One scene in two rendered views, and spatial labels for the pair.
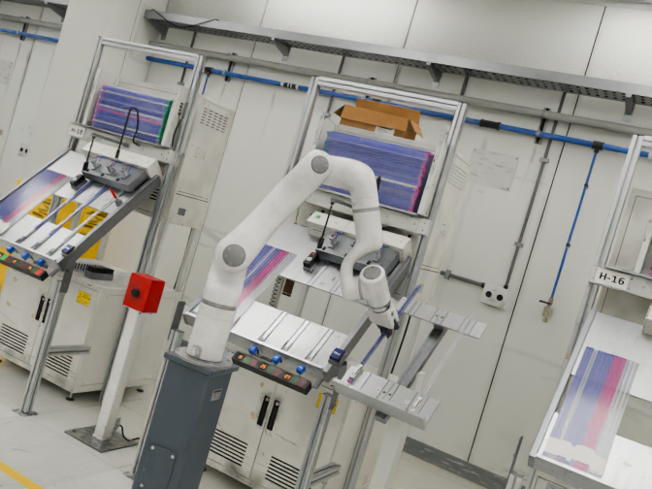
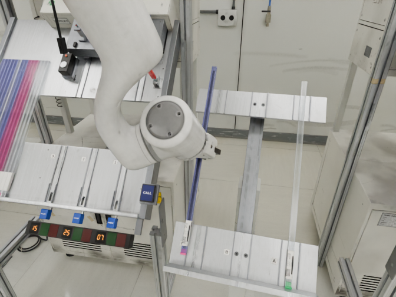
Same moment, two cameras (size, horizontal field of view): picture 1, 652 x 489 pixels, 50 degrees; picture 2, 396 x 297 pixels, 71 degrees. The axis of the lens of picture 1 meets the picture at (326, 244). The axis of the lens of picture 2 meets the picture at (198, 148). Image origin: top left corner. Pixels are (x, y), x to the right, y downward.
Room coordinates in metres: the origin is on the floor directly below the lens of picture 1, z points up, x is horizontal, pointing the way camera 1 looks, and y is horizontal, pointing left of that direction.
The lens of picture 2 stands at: (1.91, -0.11, 1.30)
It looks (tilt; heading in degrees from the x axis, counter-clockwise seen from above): 30 degrees down; 343
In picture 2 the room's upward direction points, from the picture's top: straight up
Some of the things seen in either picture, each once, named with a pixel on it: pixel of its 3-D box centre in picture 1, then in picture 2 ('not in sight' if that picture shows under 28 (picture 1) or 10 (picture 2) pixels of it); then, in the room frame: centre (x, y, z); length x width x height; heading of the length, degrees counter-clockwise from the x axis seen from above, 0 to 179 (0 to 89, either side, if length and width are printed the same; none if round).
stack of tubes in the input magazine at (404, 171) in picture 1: (374, 171); not in sight; (3.12, -0.11, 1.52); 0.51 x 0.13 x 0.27; 63
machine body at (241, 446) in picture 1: (299, 421); (131, 186); (3.25, -0.11, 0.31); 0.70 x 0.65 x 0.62; 63
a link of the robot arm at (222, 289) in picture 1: (228, 269); not in sight; (2.29, 0.29, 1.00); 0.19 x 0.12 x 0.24; 9
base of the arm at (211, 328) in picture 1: (211, 332); not in sight; (2.26, 0.28, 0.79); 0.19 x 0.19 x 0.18
